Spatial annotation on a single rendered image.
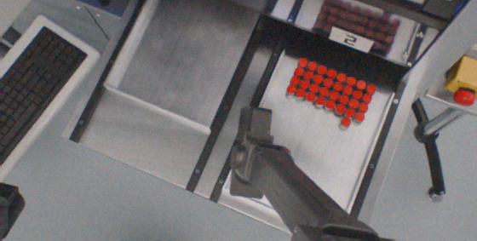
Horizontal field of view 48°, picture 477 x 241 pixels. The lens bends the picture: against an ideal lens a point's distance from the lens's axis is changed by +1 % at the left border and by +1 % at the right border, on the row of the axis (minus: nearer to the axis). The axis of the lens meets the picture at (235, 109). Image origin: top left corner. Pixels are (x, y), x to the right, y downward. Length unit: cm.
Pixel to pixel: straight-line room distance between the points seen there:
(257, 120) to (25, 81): 67
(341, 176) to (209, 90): 35
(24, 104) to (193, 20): 45
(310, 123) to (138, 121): 39
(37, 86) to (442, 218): 149
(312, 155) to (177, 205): 98
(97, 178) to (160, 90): 97
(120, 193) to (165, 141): 94
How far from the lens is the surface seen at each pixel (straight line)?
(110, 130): 123
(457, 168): 219
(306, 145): 118
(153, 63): 125
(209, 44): 125
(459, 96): 114
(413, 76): 118
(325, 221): 54
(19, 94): 138
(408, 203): 212
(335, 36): 112
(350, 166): 118
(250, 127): 90
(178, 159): 118
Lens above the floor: 203
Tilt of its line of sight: 75 degrees down
